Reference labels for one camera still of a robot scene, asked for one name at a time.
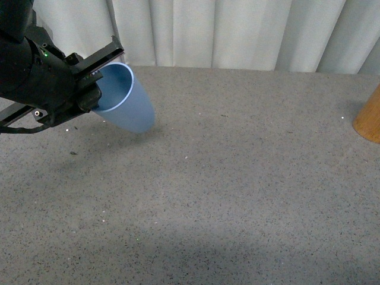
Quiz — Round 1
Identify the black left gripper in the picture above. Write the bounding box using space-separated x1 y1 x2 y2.
1 36 124 128

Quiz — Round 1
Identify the blue plastic cup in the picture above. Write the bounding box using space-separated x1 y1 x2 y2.
93 62 155 134

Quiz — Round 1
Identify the bamboo chopstick holder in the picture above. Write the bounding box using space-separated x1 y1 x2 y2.
353 85 379 144

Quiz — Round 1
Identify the white curtain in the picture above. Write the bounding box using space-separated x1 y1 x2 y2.
33 1 379 74

